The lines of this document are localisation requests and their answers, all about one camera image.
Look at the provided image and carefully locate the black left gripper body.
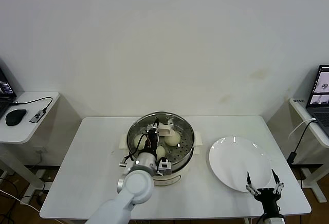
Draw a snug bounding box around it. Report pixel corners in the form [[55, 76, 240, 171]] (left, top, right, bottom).
[[145, 128, 159, 155]]

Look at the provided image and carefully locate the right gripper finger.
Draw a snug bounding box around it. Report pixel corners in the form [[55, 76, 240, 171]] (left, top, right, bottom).
[[245, 171, 259, 196], [271, 169, 285, 196]]

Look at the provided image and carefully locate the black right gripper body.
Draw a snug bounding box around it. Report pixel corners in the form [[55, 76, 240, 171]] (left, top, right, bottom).
[[253, 187, 280, 218]]

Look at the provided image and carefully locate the glass lid with cream handle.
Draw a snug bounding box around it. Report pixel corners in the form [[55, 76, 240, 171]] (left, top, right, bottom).
[[127, 110, 195, 169]]

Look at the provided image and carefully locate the white steamed baozi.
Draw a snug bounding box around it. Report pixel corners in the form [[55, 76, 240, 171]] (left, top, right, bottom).
[[155, 145, 167, 159], [133, 135, 148, 150], [164, 131, 181, 147]]

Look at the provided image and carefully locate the stainless steel steamer basket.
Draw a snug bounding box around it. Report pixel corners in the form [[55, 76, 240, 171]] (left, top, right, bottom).
[[119, 110, 204, 170]]

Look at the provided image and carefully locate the white round plate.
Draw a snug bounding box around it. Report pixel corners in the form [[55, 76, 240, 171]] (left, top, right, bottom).
[[208, 136, 273, 193]]

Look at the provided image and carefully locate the white side desk with label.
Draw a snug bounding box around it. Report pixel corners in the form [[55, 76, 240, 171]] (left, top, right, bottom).
[[266, 97, 329, 203]]

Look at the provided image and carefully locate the small grey usb hub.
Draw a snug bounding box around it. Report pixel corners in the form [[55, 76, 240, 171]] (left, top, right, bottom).
[[30, 108, 44, 124]]

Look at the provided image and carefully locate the white side desk with mouse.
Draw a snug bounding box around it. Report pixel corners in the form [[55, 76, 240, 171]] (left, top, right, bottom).
[[0, 91, 82, 196]]

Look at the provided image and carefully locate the black computer mouse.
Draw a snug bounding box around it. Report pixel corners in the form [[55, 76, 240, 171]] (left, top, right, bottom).
[[5, 108, 27, 126]]

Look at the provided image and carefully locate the black laptop with dark screen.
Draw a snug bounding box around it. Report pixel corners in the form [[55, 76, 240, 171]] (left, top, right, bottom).
[[0, 59, 17, 119]]

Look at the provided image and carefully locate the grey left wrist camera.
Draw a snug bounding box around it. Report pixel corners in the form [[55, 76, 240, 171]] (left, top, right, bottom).
[[157, 158, 172, 177]]

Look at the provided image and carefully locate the black power adapter cable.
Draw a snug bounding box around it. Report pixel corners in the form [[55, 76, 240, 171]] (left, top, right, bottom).
[[287, 120, 318, 164]]

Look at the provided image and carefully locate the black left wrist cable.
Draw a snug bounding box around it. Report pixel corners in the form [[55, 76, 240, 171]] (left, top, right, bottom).
[[119, 135, 150, 169]]

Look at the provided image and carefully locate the white laptop cable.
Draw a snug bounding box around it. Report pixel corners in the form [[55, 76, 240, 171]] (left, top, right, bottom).
[[287, 118, 317, 140]]

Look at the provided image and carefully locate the grey laptop showing camera views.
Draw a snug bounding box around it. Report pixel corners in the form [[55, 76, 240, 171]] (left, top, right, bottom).
[[305, 64, 329, 135]]

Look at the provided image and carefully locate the black usb cable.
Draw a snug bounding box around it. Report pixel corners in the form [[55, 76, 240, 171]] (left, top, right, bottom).
[[10, 96, 53, 113]]

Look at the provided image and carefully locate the white floor cable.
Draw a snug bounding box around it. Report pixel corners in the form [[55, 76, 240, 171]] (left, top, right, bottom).
[[0, 190, 41, 212]]

